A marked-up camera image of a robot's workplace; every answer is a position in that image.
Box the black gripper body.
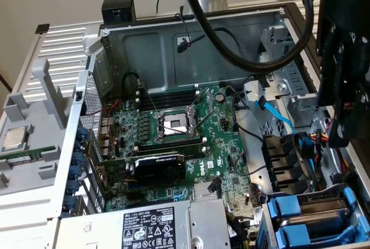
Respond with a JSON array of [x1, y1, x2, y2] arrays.
[[317, 0, 370, 39]]

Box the hard disk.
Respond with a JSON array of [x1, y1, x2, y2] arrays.
[[267, 187, 359, 232]]

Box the grey metal disk bay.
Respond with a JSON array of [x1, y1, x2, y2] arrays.
[[261, 182, 370, 249]]

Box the empty blue disk carrier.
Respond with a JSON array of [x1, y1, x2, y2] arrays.
[[273, 221, 370, 249]]

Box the grey metal drive cage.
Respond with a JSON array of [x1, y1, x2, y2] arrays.
[[257, 19, 327, 128]]

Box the black plastic fan shroud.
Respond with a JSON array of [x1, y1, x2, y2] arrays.
[[261, 133, 307, 195]]

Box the metal socket cover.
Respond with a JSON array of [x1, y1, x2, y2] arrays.
[[186, 87, 214, 117]]

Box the green Dell motherboard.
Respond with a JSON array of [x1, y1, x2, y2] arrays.
[[98, 86, 267, 224]]

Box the thin metal locking lever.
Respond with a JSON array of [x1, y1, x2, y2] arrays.
[[143, 84, 159, 116], [193, 107, 214, 134]]

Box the black RAM slot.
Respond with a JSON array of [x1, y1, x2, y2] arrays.
[[138, 88, 200, 99], [135, 95, 200, 108], [137, 144, 208, 158], [135, 136, 208, 149]]

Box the metal CPU socket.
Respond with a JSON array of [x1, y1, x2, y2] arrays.
[[154, 106, 203, 143]]

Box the silver finned heat sink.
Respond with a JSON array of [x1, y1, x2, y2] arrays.
[[193, 184, 222, 200]]

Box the open metal PC case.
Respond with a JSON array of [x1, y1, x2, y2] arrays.
[[47, 2, 370, 249]]

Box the black graphics card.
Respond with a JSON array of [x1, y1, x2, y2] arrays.
[[97, 152, 187, 188]]

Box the black plastic box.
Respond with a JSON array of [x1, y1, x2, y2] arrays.
[[101, 0, 136, 25]]

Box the silver power supply unit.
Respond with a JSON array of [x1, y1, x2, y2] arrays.
[[56, 198, 232, 249]]

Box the grey plastic parts rack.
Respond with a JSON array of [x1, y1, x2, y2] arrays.
[[0, 58, 77, 196]]

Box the green RAM stick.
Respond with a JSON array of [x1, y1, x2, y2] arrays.
[[0, 144, 57, 166]]

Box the silver CPU chip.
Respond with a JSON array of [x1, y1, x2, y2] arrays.
[[1, 126, 34, 153]]

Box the red black twisted wire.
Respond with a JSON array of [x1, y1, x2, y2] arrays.
[[325, 101, 355, 134]]

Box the red yellow power wires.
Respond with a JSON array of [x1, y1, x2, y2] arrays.
[[308, 133, 350, 174]]

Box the blue flat SATA wire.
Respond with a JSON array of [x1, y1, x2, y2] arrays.
[[256, 94, 298, 134]]

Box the blue wire with blue plug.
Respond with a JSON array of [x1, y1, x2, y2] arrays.
[[293, 133, 319, 192]]

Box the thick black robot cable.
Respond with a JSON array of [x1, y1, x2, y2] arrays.
[[177, 0, 316, 73]]

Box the long black wire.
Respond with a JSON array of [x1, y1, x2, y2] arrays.
[[231, 86, 267, 146]]

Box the small red black wire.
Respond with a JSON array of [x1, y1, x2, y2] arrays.
[[233, 150, 246, 174]]

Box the thin black purple wire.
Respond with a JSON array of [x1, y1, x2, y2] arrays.
[[176, 13, 193, 46]]

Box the thick black wire with plug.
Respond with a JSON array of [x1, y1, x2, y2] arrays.
[[209, 177, 223, 200]]

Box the yellow black wire bundle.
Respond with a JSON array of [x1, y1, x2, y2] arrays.
[[227, 211, 258, 249]]

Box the black looped wire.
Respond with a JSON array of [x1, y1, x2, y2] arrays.
[[123, 71, 145, 94]]

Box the thin red wire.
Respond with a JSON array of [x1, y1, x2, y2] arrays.
[[86, 100, 120, 117]]

